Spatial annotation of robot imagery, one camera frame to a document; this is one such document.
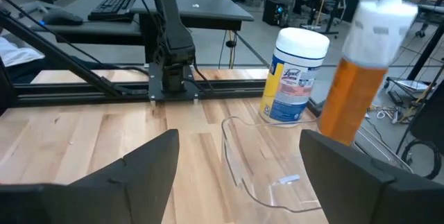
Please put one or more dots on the black aluminium frame rail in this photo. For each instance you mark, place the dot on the black aluminium frame rail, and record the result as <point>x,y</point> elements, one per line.
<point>225,88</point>

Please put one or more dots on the person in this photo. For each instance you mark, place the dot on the person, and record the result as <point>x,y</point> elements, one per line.
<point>14,54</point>

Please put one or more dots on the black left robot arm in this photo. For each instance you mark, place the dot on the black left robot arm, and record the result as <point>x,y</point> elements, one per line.
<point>173,43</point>

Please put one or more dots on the black diagonal frame strut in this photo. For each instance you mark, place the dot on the black diagonal frame strut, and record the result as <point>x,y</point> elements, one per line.
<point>52,52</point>

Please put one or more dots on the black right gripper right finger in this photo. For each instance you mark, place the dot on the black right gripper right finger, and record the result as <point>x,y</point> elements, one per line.
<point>364,196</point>

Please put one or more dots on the small clear plastic bin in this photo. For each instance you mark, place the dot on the small clear plastic bin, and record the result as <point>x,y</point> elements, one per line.
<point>232,154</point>

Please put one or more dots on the black keyboard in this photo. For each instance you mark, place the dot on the black keyboard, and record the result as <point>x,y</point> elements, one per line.
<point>111,7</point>

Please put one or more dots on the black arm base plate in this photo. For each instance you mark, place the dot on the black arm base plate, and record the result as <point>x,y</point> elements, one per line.
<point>156,92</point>

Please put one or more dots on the orange Gorilla sealant tube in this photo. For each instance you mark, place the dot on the orange Gorilla sealant tube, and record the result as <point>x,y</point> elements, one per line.
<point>350,102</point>

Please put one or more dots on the Lysol wipes canister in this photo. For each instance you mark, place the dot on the Lysol wipes canister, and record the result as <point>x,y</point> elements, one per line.
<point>291,78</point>

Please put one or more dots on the black computer mouse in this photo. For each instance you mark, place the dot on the black computer mouse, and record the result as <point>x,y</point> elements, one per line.
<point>62,17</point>

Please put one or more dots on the black office desk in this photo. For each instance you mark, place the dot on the black office desk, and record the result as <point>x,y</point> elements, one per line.
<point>208,9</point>

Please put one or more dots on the black computer tower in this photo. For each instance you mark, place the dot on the black computer tower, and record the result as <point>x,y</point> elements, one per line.
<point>272,12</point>

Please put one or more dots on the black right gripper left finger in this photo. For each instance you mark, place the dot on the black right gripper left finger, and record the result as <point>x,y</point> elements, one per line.
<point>104,199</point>

